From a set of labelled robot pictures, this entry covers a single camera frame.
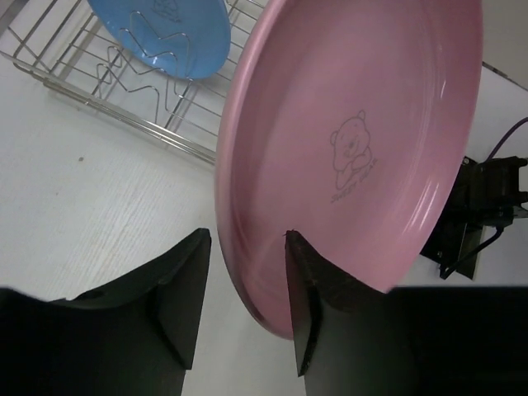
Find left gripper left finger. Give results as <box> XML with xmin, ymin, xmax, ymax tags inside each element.
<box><xmin>1</xmin><ymin>229</ymin><xmax>211</xmax><ymax>395</ymax></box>

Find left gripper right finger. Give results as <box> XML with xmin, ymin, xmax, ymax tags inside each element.
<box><xmin>285</xmin><ymin>231</ymin><xmax>527</xmax><ymax>395</ymax></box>

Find pink plate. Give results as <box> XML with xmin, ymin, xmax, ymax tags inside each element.
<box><xmin>214</xmin><ymin>1</ymin><xmax>483</xmax><ymax>339</ymax></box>

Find blue plate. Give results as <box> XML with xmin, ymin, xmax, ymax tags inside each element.
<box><xmin>88</xmin><ymin>0</ymin><xmax>231</xmax><ymax>79</ymax></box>

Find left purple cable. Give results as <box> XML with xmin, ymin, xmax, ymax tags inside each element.
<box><xmin>437</xmin><ymin>117</ymin><xmax>528</xmax><ymax>281</ymax></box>

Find metal wire dish rack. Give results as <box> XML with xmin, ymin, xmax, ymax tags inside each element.
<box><xmin>1</xmin><ymin>1</ymin><xmax>266</xmax><ymax>164</ymax></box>

